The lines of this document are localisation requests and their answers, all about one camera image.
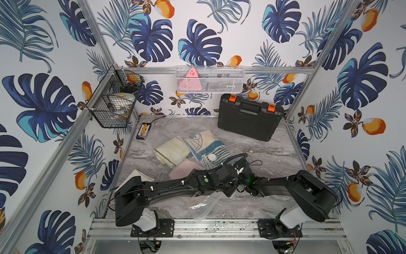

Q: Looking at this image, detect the pink towel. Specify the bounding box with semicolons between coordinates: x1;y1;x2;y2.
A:
169;159;204;180

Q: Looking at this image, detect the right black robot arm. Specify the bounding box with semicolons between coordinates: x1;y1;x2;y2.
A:
237;164;338;229

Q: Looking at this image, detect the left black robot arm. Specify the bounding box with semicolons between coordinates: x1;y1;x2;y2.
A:
114;164;239;227

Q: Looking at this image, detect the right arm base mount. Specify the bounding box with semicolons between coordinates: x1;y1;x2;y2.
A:
258;208;303;240

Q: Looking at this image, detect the white round bag valve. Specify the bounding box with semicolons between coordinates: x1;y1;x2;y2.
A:
207;153;217;162

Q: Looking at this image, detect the blue white patterned towel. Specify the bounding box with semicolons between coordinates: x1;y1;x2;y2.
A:
185;130;225;161

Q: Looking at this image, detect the pink triangular object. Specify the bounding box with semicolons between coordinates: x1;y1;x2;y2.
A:
178;67;202;93

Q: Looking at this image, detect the black white striped towel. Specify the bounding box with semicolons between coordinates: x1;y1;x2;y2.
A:
201;147;231;169

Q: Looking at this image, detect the black wire basket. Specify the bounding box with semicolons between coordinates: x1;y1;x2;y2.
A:
86;66;145;129

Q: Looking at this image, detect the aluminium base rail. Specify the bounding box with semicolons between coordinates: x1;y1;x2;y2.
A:
87;219;347;241

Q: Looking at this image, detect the black plastic tool case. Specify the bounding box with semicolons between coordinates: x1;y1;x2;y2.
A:
218;94;284;142

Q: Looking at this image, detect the cream striped towel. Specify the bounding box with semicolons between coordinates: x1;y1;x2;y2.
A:
153;136;190;169

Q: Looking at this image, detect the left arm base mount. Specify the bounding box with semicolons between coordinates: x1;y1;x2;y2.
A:
131;219;175;238

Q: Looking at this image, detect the clear plastic vacuum bag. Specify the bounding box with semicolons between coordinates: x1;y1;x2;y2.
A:
133;123;254;223

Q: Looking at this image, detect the clear mesh wall tray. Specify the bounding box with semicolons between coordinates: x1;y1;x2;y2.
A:
174;66;246;94

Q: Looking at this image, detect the small black battery box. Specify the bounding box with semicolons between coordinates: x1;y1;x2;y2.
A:
136;123;151;140

